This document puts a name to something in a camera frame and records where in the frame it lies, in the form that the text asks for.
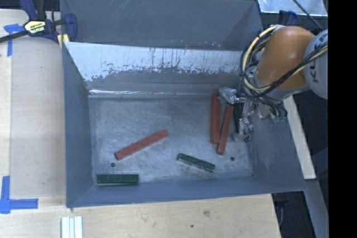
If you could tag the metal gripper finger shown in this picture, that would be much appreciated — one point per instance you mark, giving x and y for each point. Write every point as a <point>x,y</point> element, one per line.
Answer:
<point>246,126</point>
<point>228,94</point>

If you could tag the red-brown flat block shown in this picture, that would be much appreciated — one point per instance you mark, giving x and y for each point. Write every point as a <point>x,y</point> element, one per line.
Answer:
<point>225,131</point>
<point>140,145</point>
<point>215,120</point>

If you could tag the dark green flat block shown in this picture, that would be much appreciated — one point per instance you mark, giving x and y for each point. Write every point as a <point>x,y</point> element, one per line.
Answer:
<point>117,179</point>
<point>195,162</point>

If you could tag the grey metal bin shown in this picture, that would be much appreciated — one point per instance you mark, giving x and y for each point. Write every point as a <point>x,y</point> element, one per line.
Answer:
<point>156,131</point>

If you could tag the pale wood board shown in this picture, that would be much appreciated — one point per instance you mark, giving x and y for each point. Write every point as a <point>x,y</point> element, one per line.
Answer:
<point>36,120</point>

